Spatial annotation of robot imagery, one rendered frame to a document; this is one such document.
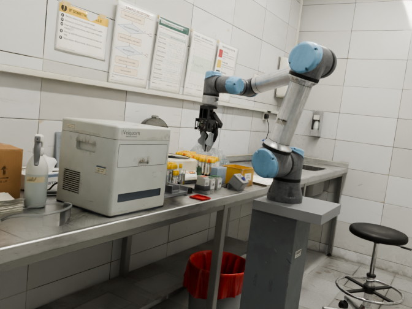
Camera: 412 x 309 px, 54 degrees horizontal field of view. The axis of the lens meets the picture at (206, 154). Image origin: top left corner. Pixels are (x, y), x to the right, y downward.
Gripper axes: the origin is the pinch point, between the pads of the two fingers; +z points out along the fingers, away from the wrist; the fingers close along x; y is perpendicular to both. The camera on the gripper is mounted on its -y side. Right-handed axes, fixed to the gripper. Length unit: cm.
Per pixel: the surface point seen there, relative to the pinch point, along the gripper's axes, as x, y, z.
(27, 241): 12, 97, 21
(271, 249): 39, 4, 36
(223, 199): 11.2, -1.1, 21.7
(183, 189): 4.3, 21.5, 16.3
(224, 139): -59, -113, 2
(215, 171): -4.6, -17.1, 12.6
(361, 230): 54, -97, 43
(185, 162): -20.9, -13.0, 10.1
